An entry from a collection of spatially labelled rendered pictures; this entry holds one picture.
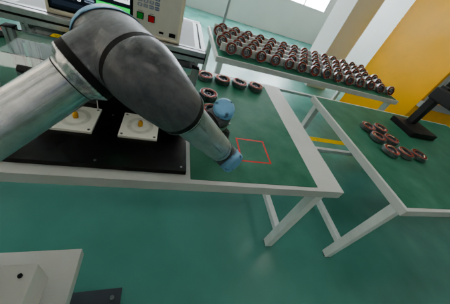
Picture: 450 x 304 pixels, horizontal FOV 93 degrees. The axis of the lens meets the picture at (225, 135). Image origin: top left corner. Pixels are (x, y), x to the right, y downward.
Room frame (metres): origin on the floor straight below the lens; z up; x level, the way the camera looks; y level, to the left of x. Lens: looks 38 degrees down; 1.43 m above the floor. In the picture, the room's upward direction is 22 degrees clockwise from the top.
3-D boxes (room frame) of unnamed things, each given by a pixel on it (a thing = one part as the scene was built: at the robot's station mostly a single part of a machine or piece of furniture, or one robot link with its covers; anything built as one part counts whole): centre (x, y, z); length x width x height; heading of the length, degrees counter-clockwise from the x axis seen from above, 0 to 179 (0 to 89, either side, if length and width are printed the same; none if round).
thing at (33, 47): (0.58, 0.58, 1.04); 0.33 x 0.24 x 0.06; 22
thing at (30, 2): (0.91, 0.59, 1.09); 0.68 x 0.44 x 0.05; 112
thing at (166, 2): (0.92, 0.58, 1.22); 0.44 x 0.39 x 0.20; 112
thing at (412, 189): (1.71, -1.65, 0.38); 1.85 x 1.10 x 0.75; 112
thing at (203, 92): (1.15, 0.19, 0.77); 0.11 x 0.11 x 0.04
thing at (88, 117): (0.57, 0.58, 0.78); 0.15 x 0.15 x 0.01; 22
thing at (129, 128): (0.66, 0.35, 0.78); 0.15 x 0.15 x 0.01; 22
